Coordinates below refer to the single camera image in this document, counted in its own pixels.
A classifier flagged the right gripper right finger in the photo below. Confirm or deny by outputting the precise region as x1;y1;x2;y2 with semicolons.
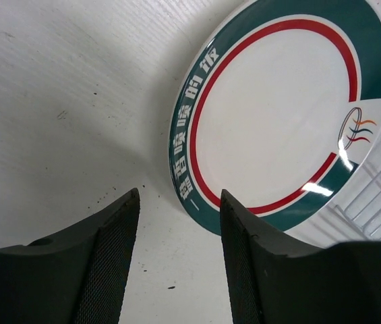
220;190;381;323

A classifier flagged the white plate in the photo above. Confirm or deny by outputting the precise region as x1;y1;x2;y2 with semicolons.
168;1;381;234

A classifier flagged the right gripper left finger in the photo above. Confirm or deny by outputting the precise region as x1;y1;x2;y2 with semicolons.
0;189;140;323

